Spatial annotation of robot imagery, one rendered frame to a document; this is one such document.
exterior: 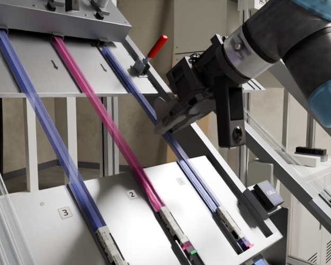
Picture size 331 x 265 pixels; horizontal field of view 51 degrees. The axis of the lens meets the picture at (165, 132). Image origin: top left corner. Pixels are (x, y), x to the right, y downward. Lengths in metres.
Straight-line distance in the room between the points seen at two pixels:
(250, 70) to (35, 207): 0.34
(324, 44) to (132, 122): 3.84
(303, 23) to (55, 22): 0.46
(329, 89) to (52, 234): 0.37
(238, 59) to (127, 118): 3.78
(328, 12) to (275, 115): 3.32
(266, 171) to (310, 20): 0.45
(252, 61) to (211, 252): 0.29
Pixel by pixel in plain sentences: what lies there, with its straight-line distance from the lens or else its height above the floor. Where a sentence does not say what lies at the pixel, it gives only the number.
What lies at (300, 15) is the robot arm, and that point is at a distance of 0.49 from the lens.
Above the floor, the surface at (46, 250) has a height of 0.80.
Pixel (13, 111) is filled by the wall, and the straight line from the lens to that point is 4.34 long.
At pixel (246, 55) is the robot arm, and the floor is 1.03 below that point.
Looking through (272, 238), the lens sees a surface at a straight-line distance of 0.63.
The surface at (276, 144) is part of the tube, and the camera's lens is 0.74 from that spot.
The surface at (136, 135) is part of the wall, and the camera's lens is 4.23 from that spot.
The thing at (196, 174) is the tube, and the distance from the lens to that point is 0.61.
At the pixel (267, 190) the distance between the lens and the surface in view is 0.66.
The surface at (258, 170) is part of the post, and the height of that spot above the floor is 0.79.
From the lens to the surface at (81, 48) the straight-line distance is 0.77.
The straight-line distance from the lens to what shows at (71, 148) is 1.08.
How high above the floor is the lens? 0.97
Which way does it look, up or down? 7 degrees down
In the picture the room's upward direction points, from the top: straight up
